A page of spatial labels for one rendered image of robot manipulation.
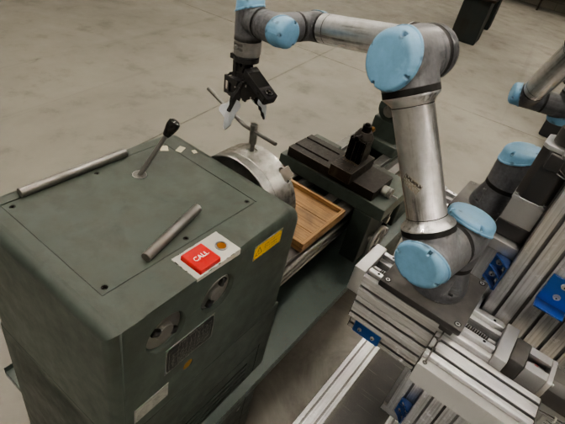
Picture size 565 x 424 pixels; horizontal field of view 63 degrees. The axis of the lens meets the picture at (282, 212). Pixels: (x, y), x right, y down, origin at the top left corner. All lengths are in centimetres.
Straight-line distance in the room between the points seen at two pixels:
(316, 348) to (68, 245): 169
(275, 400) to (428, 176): 154
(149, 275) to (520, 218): 94
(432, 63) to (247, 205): 53
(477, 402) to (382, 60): 78
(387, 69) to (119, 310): 67
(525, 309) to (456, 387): 32
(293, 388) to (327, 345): 32
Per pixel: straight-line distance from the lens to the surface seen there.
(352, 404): 211
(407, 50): 91
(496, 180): 158
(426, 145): 96
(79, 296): 93
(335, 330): 258
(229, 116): 133
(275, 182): 134
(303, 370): 238
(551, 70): 161
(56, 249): 102
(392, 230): 244
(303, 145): 204
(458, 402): 122
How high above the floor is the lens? 195
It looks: 37 degrees down
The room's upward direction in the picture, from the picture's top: 13 degrees clockwise
